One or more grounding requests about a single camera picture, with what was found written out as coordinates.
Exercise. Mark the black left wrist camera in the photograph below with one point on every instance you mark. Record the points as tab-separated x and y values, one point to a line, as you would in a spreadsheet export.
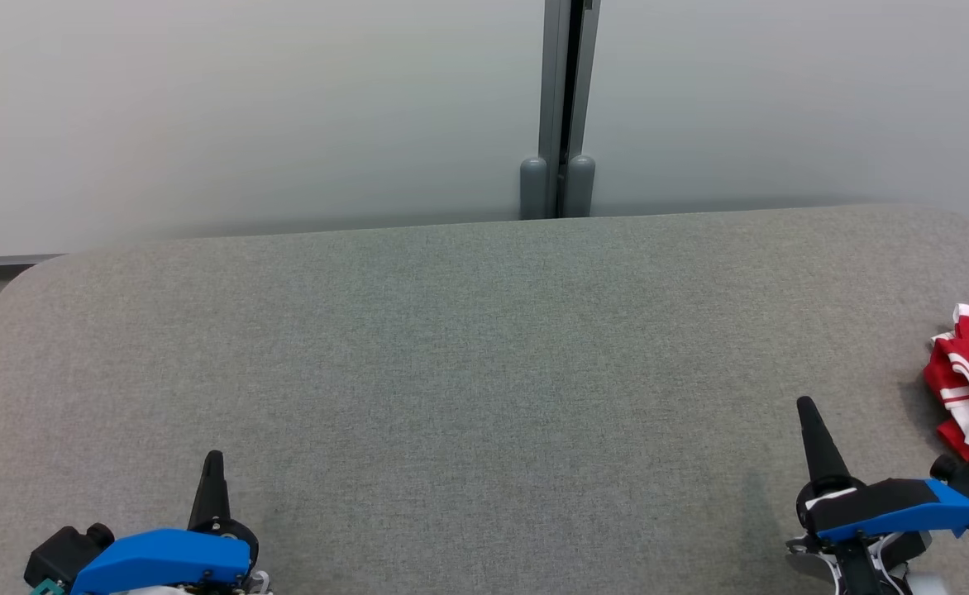
63	555

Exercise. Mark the grey metal partition post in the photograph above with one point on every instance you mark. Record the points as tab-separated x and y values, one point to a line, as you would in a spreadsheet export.
565	99

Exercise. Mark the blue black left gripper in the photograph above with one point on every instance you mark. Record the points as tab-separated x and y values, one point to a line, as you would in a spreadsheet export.
162	558

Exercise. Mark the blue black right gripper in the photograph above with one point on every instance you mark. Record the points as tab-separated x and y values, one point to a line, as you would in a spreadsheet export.
890	504

